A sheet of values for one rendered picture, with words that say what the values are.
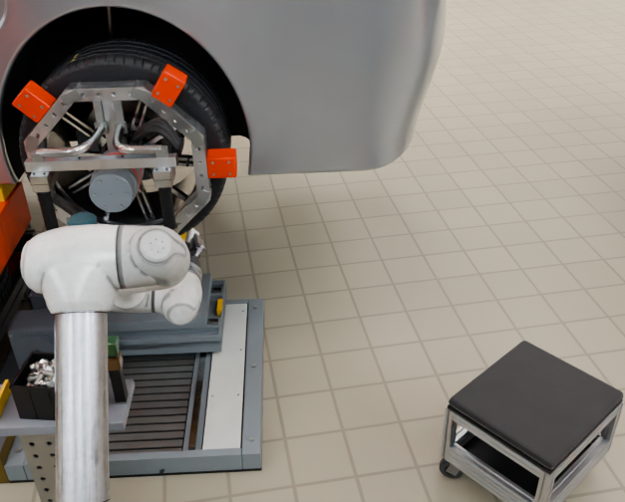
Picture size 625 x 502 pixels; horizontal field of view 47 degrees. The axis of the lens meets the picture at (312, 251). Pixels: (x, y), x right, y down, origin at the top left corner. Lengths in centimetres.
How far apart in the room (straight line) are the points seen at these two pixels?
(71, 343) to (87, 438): 18
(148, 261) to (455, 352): 167
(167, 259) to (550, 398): 125
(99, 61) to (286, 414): 131
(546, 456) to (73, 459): 121
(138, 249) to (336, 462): 123
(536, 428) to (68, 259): 133
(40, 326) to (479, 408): 139
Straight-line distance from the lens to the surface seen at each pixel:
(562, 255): 352
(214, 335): 265
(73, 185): 248
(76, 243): 146
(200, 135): 221
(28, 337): 246
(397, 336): 288
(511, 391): 221
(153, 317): 268
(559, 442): 210
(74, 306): 146
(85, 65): 229
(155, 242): 141
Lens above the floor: 182
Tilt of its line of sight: 32 degrees down
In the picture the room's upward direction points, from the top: 1 degrees counter-clockwise
